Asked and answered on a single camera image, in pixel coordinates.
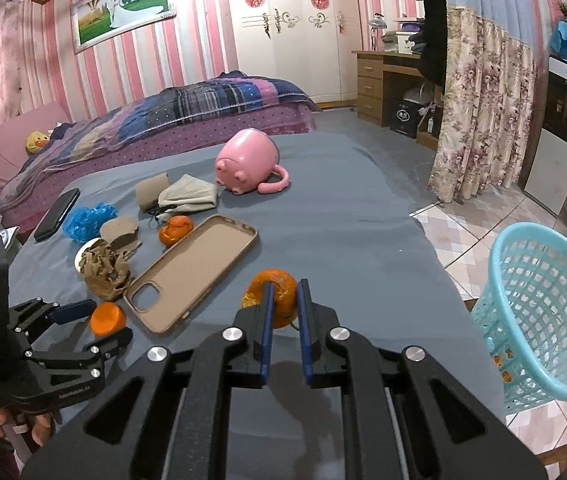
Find pink window curtain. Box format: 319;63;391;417
0;0;53;125

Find beige cloth pouch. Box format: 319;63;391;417
151;174;218;222

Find tan phone case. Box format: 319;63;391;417
124;214;259;335

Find bed with patchwork quilt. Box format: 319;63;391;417
0;70;318;232

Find blue plastic bag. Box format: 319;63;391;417
62;203;117;243

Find framed wedding picture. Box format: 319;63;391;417
70;0;176;53

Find wooden desk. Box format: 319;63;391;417
355;51;443;151

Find water dispenser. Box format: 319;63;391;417
524;55;567;216

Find orange peel piece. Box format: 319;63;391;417
158;216;194;247

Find white wardrobe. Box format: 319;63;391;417
229;0;363;105

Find brown paper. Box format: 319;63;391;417
79;240;131;302

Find pink headboard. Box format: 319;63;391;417
0;102;72;214

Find turquoise plastic basket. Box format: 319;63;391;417
471;222;567;414

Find white round lid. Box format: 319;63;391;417
74;237;102;272

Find floral curtain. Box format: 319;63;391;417
429;6;536;203

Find black box under desk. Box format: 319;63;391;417
390;100;428;139

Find pink pig mug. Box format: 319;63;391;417
215;128;290;195

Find orange fruit piece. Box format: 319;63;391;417
89;302;126;337

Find yellow duck plush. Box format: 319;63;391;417
25;131;50;155

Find person's left hand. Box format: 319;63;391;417
0;408;52;446

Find black phone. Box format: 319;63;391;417
34;188;80;243

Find black hanging coat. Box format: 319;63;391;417
420;0;447;91

